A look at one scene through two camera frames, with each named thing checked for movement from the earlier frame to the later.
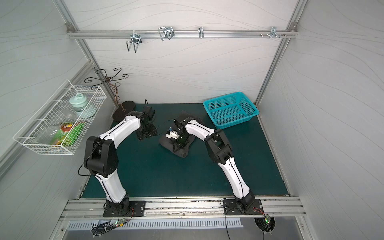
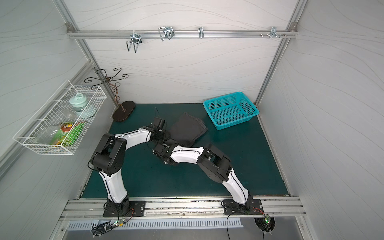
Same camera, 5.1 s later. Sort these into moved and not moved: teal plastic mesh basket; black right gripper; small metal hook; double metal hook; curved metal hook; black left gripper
Moved: black left gripper; black right gripper
Not moved: curved metal hook; teal plastic mesh basket; small metal hook; double metal hook
